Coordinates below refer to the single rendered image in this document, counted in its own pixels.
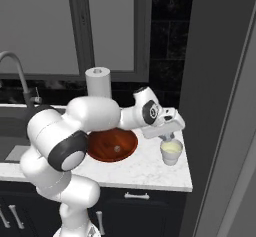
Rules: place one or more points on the dark cupboard door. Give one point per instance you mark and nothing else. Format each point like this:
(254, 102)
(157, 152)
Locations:
(40, 214)
(5, 211)

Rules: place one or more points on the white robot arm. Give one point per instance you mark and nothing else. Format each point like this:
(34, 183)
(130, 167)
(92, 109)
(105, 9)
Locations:
(90, 114)

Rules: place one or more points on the glass of lemonade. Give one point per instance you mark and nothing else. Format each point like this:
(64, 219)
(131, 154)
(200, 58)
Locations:
(171, 151)

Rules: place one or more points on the white paper towel roll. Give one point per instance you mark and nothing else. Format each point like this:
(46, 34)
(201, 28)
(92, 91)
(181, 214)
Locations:
(98, 81)

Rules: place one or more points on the dark sink basin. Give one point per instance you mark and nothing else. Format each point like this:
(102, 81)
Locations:
(13, 131)

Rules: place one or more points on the grey curved tap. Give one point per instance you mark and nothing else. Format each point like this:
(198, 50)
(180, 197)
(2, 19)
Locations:
(20, 71)

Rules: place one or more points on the brown wooden bowl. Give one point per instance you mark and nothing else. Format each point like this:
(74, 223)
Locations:
(113, 146)

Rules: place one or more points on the dark drawer front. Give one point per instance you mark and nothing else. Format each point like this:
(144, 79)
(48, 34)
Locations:
(156, 211)

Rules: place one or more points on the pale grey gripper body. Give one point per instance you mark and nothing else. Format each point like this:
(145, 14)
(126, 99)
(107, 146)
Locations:
(168, 128)

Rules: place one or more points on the grey framed window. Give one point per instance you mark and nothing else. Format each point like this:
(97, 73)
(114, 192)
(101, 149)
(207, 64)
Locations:
(70, 27)

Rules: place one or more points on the dark grey fridge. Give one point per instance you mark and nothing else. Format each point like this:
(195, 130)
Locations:
(216, 107)

